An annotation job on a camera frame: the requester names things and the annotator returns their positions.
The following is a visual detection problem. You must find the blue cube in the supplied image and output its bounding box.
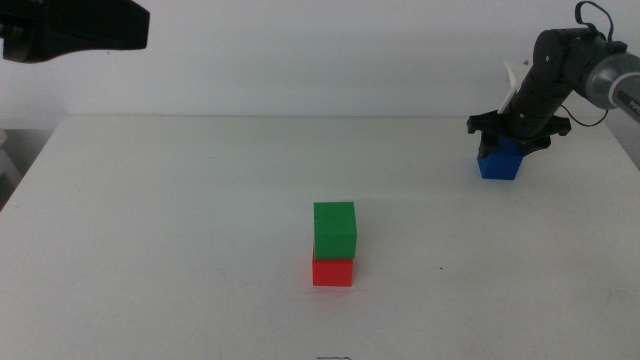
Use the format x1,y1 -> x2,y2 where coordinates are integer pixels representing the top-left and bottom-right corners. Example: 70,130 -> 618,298
476,137 -> 525,181

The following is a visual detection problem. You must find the green cube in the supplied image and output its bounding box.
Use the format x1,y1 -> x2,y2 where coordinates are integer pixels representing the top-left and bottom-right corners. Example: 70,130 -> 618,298
312,201 -> 359,261

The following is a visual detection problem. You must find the red cube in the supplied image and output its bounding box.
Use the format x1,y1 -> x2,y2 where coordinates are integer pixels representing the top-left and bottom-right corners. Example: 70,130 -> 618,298
311,243 -> 355,288

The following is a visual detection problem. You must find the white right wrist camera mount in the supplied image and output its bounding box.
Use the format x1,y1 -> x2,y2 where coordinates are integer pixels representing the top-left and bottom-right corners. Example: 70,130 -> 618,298
496,59 -> 524,116

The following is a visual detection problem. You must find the thin black cable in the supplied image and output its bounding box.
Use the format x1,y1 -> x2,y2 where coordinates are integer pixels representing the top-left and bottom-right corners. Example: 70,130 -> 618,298
556,102 -> 611,128

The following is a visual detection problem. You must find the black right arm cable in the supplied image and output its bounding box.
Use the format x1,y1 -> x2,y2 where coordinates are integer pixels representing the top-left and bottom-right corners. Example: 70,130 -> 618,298
573,0 -> 629,56

